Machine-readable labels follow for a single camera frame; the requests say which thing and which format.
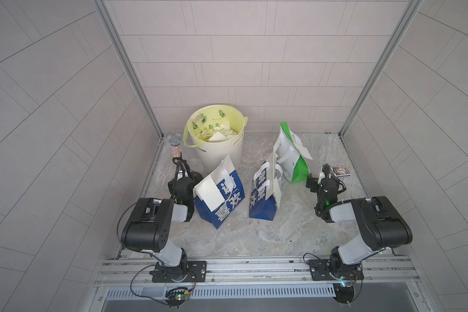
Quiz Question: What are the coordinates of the yellow-green bin liner bag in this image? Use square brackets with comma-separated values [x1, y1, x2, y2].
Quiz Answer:
[183, 104, 248, 148]

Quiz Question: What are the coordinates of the left circuit board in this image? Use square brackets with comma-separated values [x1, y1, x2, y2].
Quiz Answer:
[165, 287, 192, 308]

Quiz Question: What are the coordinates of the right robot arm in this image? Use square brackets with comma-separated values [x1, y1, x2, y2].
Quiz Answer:
[306, 164, 413, 280]

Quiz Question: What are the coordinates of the right circuit board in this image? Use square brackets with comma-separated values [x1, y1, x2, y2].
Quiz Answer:
[333, 283, 356, 304]

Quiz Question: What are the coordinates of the white receipt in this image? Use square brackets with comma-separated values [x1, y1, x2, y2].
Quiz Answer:
[194, 175, 224, 211]

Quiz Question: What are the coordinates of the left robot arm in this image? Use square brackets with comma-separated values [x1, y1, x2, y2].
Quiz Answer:
[116, 156, 203, 280]

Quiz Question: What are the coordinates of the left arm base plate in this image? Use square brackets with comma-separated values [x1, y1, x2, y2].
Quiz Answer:
[149, 261, 207, 283]

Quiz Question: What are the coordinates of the aluminium rail frame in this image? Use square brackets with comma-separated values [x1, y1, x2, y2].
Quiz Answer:
[83, 252, 432, 311]

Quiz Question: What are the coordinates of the green white paper bag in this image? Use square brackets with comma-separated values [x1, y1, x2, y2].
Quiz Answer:
[274, 122, 312, 184]

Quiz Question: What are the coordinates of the cream trash bin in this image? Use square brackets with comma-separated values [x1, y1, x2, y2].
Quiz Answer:
[192, 128, 245, 174]

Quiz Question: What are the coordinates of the circuit board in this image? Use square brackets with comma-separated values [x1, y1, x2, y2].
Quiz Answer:
[165, 287, 192, 308]
[333, 283, 356, 304]

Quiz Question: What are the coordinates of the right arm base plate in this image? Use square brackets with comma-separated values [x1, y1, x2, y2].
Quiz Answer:
[308, 259, 364, 282]

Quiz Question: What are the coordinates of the small card box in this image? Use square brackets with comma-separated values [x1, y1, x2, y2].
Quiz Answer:
[331, 165, 351, 178]

